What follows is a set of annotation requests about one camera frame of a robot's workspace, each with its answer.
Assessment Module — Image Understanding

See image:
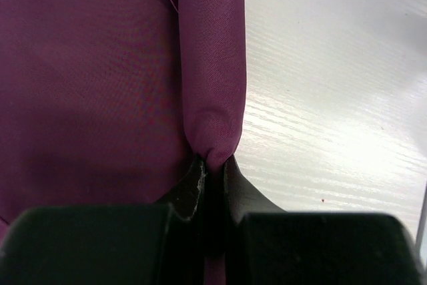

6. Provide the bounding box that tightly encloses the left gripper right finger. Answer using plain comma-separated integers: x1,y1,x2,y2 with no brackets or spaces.
224,158,426,284

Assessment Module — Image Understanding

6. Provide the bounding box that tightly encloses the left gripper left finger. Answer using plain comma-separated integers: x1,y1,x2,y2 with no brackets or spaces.
1,158,207,284

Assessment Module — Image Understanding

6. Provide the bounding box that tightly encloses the purple satin napkin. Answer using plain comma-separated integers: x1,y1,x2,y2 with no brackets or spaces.
1,0,246,284

